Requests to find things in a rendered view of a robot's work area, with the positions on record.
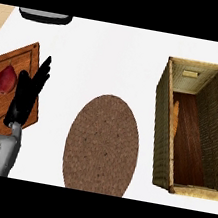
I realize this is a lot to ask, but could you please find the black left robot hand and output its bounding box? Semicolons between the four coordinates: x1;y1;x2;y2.
1;49;54;133

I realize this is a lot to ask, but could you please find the brown oval placemat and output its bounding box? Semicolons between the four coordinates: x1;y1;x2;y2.
57;88;149;200

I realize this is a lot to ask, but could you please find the rectangular wicker basket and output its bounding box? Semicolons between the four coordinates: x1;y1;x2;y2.
138;53;218;202

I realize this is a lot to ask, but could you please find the brown wooden cutting board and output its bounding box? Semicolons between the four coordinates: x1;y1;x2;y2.
0;35;52;166

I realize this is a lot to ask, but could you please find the dark grey flat appliance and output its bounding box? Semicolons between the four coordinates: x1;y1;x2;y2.
16;6;75;29

